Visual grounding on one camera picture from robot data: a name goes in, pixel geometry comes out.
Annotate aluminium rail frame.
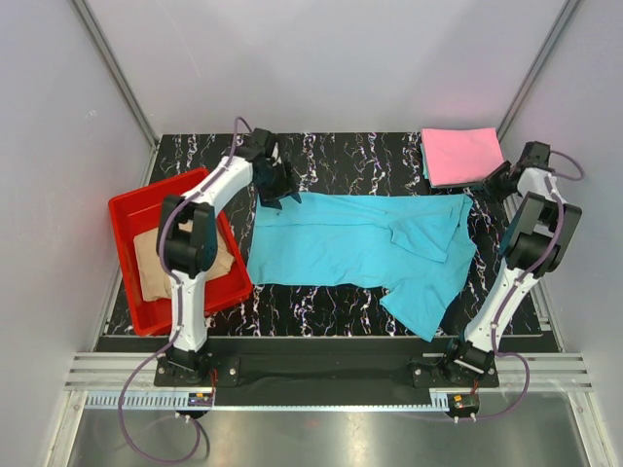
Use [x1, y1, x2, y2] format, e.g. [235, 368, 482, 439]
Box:
[62, 184, 595, 413]

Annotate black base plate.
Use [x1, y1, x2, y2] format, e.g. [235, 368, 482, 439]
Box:
[96, 334, 502, 409]

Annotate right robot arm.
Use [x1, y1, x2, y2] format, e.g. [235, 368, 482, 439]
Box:
[439, 141, 584, 386]

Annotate beige folded t shirt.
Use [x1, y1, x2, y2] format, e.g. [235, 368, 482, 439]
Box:
[133, 229, 235, 302]

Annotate pink folded t shirt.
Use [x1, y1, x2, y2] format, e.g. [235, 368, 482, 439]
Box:
[421, 127, 505, 184]

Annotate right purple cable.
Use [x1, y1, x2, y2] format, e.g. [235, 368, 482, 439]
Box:
[403, 148, 585, 424]

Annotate red plastic bin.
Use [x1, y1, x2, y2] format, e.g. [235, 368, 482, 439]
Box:
[108, 168, 252, 336]

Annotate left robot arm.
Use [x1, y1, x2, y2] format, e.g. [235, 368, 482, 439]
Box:
[157, 128, 301, 385]

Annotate teal folded t shirt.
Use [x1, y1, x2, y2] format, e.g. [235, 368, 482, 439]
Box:
[420, 143, 429, 180]

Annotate turquoise t shirt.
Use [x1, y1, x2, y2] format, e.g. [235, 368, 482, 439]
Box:
[247, 193, 476, 341]

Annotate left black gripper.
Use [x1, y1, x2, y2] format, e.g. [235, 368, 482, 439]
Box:
[254, 161, 300, 210]

